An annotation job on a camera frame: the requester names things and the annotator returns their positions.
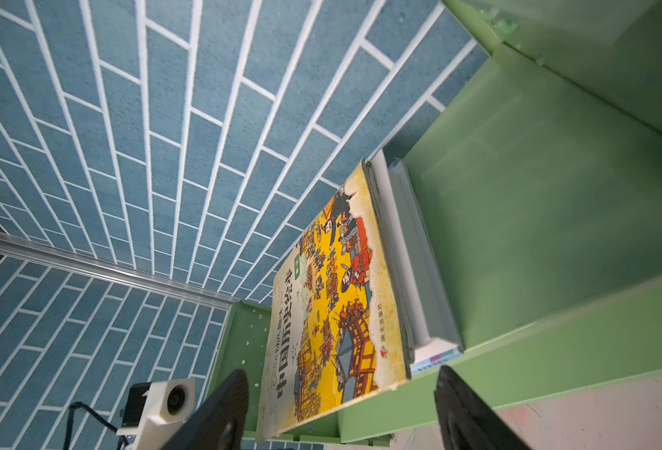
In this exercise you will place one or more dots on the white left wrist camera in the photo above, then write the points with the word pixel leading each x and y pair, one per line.
pixel 155 411

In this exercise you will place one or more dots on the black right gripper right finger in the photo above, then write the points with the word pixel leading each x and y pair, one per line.
pixel 466 421

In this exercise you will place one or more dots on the green shelf rack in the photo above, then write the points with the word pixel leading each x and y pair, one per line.
pixel 532 131

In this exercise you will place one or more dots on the metal corner frame post left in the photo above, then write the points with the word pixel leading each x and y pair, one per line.
pixel 57 258

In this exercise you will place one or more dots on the white book brown stripes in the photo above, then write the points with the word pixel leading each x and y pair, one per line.
pixel 433 323

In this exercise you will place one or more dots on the blue galaxy cover book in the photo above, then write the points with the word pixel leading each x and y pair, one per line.
pixel 434 361

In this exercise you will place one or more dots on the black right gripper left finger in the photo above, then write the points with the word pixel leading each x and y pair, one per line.
pixel 219 422

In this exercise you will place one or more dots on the yellow illustrated history book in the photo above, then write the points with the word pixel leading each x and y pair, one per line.
pixel 337 334

